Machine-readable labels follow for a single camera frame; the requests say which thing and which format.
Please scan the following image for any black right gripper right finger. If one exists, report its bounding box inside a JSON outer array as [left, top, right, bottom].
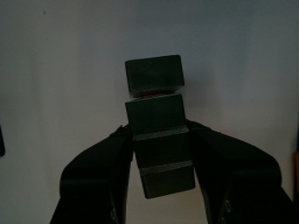
[[184, 118, 299, 224]]

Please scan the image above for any dark object at table edge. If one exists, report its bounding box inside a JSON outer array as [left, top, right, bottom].
[[0, 125, 5, 158]]

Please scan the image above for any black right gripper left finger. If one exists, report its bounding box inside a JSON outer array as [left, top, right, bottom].
[[49, 124, 136, 224]]

